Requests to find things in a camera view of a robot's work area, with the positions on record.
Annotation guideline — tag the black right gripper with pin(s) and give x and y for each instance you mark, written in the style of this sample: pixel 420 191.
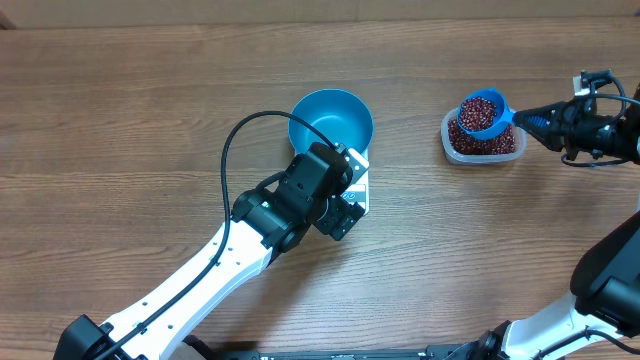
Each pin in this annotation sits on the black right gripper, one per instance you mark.
pixel 561 130

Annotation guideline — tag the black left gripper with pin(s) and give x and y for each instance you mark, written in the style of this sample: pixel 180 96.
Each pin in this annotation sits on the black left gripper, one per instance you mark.
pixel 339 217

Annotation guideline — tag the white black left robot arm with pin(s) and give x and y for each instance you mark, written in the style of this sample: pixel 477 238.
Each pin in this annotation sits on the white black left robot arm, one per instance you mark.
pixel 266 221

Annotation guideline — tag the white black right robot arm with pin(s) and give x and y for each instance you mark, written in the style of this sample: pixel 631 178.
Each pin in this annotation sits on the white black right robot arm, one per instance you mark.
pixel 603 300

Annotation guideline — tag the white digital kitchen scale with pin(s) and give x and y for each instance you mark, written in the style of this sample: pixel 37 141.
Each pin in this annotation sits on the white digital kitchen scale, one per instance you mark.
pixel 359 193

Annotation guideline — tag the blue plastic bowl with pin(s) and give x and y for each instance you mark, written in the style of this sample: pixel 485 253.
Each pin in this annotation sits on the blue plastic bowl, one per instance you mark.
pixel 340 116

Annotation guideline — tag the red adzuki beans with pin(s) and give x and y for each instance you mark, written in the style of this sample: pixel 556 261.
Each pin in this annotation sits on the red adzuki beans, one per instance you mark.
pixel 465 129

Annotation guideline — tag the clear plastic container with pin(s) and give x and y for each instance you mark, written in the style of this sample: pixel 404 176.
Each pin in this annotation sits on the clear plastic container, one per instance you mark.
pixel 460 149

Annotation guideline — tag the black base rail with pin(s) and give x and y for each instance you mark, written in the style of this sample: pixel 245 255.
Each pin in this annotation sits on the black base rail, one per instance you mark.
pixel 193 348

